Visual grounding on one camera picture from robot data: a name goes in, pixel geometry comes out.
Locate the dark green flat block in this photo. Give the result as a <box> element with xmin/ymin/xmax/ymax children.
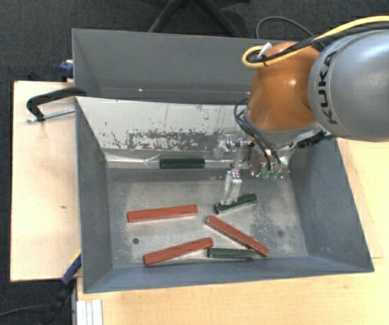
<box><xmin>213</xmin><ymin>193</ymin><xmax>258</xmax><ymax>215</ymax></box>
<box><xmin>206</xmin><ymin>246</ymin><xmax>257</xmax><ymax>261</ymax></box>

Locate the grey metal bin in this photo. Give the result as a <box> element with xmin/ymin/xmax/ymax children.
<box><xmin>71</xmin><ymin>28</ymin><xmax>375</xmax><ymax>295</ymax></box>

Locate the pale wood board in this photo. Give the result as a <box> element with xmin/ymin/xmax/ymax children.
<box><xmin>9</xmin><ymin>80</ymin><xmax>83</xmax><ymax>282</ymax></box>

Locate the red-brown flat block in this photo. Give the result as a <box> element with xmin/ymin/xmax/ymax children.
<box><xmin>204</xmin><ymin>215</ymin><xmax>271</xmax><ymax>259</ymax></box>
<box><xmin>142</xmin><ymin>236</ymin><xmax>214</xmax><ymax>267</ymax></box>
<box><xmin>126</xmin><ymin>204</ymin><xmax>199</xmax><ymax>224</ymax></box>

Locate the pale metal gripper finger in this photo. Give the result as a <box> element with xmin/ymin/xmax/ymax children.
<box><xmin>231</xmin><ymin>171</ymin><xmax>244</xmax><ymax>203</ymax></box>
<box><xmin>221</xmin><ymin>170</ymin><xmax>235</xmax><ymax>206</ymax></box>

